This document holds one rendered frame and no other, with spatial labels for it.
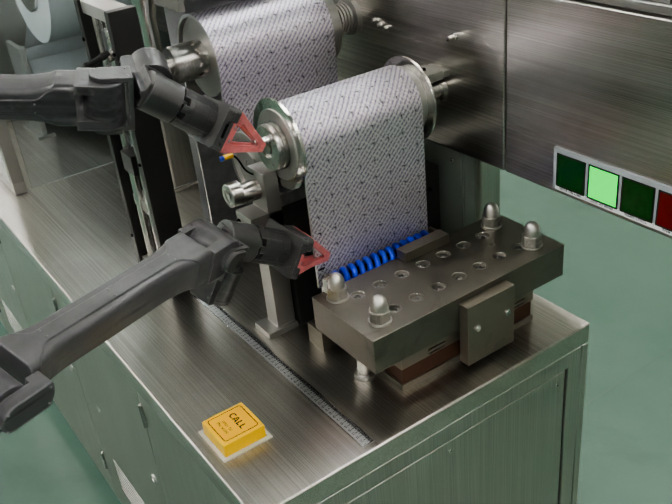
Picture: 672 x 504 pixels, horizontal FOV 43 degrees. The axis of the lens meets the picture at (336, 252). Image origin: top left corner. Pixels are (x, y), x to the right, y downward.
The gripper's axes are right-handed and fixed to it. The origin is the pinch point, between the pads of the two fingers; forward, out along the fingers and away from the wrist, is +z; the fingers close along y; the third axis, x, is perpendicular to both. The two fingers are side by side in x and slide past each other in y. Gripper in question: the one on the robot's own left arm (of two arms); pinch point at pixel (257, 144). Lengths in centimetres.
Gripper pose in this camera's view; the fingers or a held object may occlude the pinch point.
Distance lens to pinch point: 128.7
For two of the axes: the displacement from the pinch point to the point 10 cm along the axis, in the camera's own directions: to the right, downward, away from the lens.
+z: 7.4, 3.2, 5.9
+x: 4.4, -8.9, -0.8
